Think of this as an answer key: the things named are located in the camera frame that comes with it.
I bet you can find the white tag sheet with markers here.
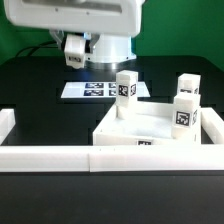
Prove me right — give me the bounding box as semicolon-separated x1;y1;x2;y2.
60;81;151;99

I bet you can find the black cable bundle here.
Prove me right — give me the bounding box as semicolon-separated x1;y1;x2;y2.
14;39;64;58

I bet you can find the white U-shaped fence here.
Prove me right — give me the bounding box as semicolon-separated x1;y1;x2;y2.
0;108;224;172

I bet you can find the white square table top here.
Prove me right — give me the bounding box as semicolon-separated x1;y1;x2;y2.
93;101;201;146

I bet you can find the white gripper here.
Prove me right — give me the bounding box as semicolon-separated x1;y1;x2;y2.
3;0;145;54

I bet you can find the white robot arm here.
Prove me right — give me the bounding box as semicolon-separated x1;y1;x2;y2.
3;0;146;69

